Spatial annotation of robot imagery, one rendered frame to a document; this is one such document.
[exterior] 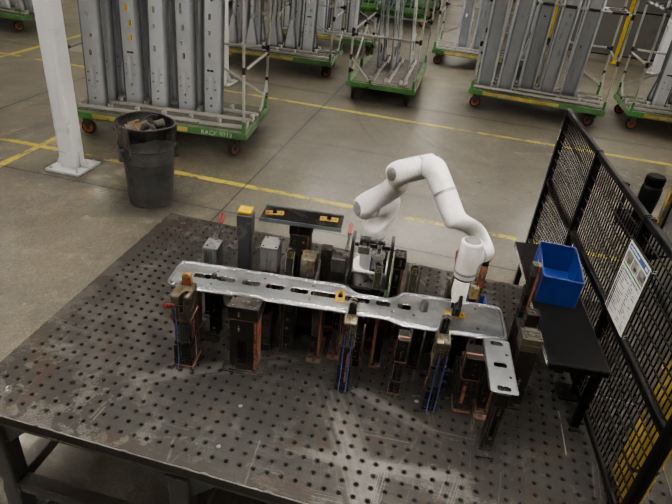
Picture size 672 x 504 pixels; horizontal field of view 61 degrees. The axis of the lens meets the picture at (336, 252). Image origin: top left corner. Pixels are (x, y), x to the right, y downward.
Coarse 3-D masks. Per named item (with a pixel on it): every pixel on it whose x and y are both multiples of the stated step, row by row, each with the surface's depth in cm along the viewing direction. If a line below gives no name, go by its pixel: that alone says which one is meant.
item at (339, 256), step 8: (336, 256) 243; (344, 256) 244; (336, 264) 242; (344, 264) 242; (336, 272) 244; (344, 272) 245; (336, 280) 247; (328, 296) 256; (328, 312) 257; (328, 320) 259; (328, 328) 260
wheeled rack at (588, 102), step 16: (480, 48) 796; (608, 48) 830; (496, 80) 864; (496, 96) 818; (512, 96) 811; (528, 96) 813; (544, 96) 810; (560, 96) 826; (576, 96) 839; (592, 96) 833; (608, 96) 777; (592, 112) 791
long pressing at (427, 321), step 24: (192, 264) 242; (216, 288) 229; (240, 288) 230; (264, 288) 232; (288, 288) 233; (312, 288) 235; (336, 288) 236; (336, 312) 224; (360, 312) 224; (384, 312) 225; (408, 312) 227; (432, 312) 228; (480, 312) 231; (480, 336) 218; (504, 336) 220
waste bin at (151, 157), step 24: (120, 120) 469; (144, 120) 463; (168, 120) 482; (120, 144) 454; (144, 144) 451; (168, 144) 463; (144, 168) 464; (168, 168) 477; (144, 192) 477; (168, 192) 489
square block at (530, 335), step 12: (528, 336) 211; (540, 336) 211; (516, 348) 218; (528, 348) 211; (540, 348) 210; (516, 360) 215; (528, 360) 214; (516, 372) 218; (528, 372) 217; (516, 396) 224; (516, 408) 227
